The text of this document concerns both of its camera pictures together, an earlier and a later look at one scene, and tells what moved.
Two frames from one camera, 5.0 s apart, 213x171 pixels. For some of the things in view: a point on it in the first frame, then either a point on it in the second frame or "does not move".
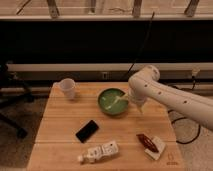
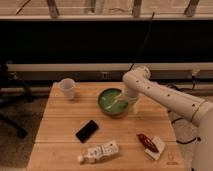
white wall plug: [195, 71] does not move
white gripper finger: [140, 107] to [135, 107]
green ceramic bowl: [108, 96] does not move
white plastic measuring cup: [68, 86] does not move
